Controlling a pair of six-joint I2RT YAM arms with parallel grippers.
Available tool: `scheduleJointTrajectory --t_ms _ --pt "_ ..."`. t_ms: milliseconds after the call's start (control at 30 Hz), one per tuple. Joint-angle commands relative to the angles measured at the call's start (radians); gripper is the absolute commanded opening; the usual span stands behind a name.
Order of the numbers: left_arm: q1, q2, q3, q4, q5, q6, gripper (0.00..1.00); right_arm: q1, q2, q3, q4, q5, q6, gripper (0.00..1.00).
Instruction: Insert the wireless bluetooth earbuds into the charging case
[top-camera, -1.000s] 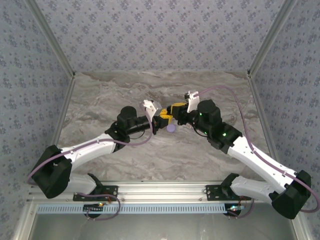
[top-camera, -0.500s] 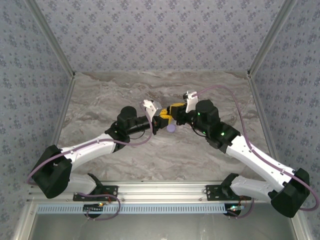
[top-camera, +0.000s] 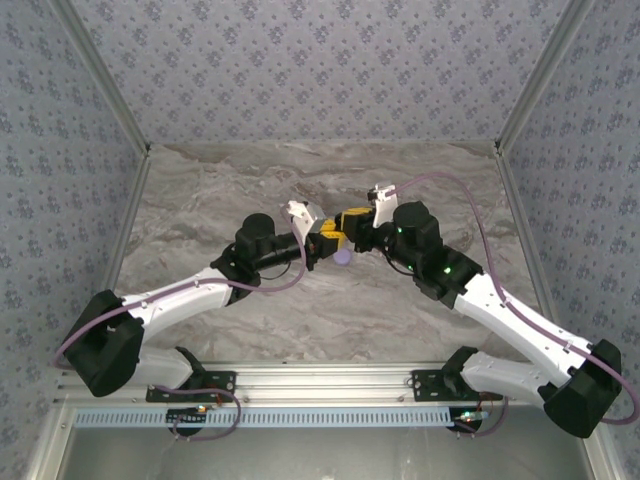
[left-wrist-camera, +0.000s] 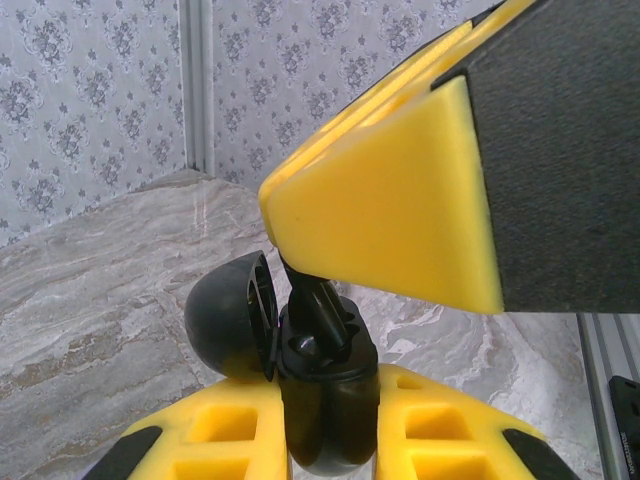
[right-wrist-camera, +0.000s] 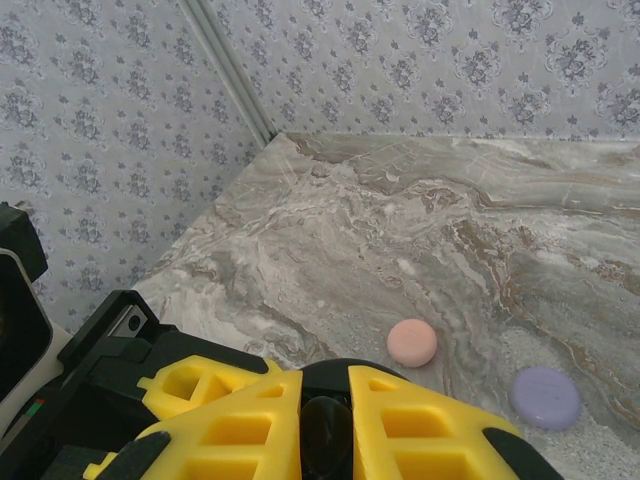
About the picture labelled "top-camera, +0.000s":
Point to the purple round earbud case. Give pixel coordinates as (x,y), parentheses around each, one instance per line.
(343,258)

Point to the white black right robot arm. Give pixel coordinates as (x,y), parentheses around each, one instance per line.
(515,320)

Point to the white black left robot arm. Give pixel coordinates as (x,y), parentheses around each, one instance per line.
(175,300)

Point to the small controller board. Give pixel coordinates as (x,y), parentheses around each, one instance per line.
(185,416)
(467,417)

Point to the grey metal lower panel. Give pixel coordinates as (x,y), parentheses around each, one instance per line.
(320,455)

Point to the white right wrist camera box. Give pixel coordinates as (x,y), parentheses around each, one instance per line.
(385,205)

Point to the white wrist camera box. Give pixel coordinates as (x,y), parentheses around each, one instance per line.
(305,212)
(385,205)

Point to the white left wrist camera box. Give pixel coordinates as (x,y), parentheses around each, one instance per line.
(305,212)

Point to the aluminium side rail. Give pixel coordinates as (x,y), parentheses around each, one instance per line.
(132,200)
(515,200)

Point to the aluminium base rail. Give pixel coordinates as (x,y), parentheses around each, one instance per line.
(325,382)

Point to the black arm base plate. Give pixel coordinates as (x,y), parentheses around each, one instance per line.
(425,385)
(220,387)

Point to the aluminium corner post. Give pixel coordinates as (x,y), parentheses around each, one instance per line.
(545,75)
(100,75)

